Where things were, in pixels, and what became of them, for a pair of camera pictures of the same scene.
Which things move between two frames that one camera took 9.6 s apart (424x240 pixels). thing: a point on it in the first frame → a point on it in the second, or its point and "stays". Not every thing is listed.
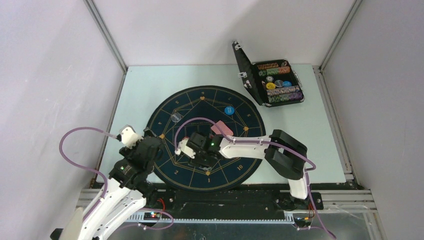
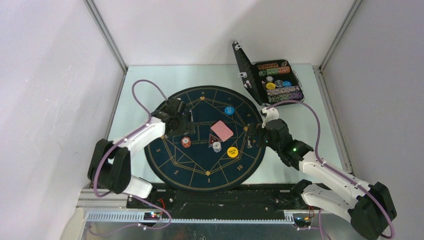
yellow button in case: [270, 86] stays
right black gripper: [197, 161] → [252, 131]
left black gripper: [129, 152] → [187, 127]
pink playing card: [225, 130] stays
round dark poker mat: [197, 109] stays
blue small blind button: [229, 110] stays
